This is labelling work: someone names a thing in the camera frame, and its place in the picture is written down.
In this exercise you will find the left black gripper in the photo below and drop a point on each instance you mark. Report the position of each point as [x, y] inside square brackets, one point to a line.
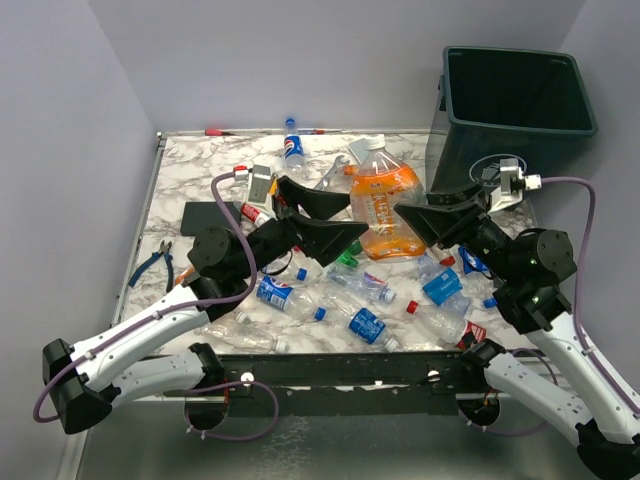
[326, 239]

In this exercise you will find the large orange drink bottle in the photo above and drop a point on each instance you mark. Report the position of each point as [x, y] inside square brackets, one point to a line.
[381, 182]

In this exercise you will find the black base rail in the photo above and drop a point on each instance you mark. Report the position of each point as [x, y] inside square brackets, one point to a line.
[352, 384]

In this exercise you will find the Pepsi bottle right side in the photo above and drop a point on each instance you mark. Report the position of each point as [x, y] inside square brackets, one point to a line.
[478, 280]

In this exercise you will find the Pepsi bottle blue cap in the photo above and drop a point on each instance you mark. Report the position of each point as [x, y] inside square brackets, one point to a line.
[293, 301]

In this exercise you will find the clear crushed bottle front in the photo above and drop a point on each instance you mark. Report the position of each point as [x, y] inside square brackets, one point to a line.
[239, 332]

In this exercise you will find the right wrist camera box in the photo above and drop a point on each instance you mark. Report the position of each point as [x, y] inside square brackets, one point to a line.
[509, 191]

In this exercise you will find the red marker pen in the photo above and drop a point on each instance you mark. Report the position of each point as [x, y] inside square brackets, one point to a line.
[218, 133]

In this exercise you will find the green plastic bottle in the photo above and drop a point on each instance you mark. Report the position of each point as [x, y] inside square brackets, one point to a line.
[349, 256]

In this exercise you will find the silver wrench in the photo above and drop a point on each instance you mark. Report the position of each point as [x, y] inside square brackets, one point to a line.
[337, 168]

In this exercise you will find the black foam pad left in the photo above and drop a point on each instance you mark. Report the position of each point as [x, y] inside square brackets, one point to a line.
[200, 215]

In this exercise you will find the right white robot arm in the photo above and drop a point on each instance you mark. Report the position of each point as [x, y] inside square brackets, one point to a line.
[600, 416]

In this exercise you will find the red cap water bottle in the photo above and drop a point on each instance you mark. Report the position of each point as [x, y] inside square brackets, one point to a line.
[448, 328]

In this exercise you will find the light blue label bottle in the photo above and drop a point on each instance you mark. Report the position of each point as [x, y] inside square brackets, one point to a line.
[442, 286]

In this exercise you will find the crushed Ganten water bottle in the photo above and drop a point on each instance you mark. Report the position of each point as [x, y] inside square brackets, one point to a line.
[362, 284]

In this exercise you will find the white power bank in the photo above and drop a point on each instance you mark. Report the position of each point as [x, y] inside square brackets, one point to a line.
[359, 149]

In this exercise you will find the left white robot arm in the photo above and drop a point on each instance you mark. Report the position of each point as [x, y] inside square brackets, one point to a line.
[86, 380]

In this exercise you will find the clear bottle blue cap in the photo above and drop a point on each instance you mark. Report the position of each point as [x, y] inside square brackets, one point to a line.
[292, 271]

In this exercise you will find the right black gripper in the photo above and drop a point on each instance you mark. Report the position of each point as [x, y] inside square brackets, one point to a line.
[447, 217]

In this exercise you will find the upright Pepsi bottle far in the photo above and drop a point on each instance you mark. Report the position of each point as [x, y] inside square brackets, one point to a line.
[295, 164]

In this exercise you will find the red label water bottle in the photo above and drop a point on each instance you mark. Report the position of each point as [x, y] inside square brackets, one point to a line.
[255, 215]

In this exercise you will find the dark green plastic bin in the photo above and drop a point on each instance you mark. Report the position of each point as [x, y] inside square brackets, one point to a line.
[496, 104]

